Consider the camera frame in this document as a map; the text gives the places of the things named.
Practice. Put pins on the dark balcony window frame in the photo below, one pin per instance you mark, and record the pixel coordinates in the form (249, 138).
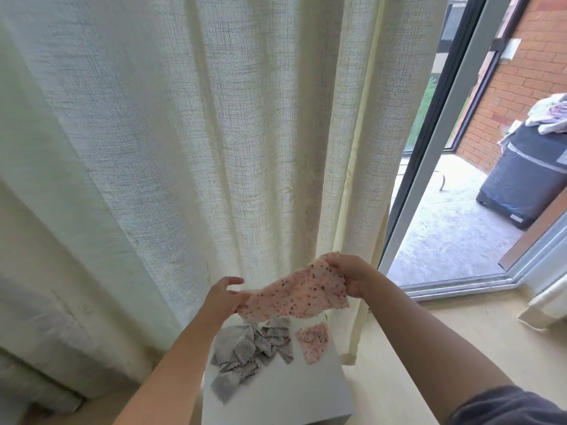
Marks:
(483, 75)

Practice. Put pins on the person's right forearm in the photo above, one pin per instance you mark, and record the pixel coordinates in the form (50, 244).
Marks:
(434, 349)

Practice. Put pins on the white table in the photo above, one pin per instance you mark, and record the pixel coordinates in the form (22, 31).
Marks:
(292, 394)

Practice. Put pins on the pink floral cloth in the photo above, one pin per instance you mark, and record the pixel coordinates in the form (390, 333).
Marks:
(292, 294)
(313, 342)

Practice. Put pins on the white bundled curtain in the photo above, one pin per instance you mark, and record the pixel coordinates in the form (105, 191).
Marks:
(549, 301)

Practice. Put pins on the brown wooden board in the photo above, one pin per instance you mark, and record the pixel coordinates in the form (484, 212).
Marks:
(536, 234)

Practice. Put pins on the person's left hand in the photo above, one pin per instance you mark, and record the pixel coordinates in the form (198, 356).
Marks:
(223, 303)

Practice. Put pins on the white patterned cloth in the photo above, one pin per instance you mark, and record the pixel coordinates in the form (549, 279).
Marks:
(545, 115)

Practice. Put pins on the person's right hand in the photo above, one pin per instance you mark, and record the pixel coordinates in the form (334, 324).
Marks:
(359, 277)

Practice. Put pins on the white sliding door frame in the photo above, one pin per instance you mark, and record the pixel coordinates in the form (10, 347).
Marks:
(443, 146)

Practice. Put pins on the dark blue tarpaulin cover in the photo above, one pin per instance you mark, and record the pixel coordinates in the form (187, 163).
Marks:
(523, 177)

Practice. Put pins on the white linen curtain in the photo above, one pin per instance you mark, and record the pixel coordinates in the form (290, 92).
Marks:
(221, 110)

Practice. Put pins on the pile of grey cloths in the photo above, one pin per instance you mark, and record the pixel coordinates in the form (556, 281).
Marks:
(275, 341)
(232, 358)

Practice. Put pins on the person's left forearm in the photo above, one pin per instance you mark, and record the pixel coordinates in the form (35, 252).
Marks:
(173, 372)

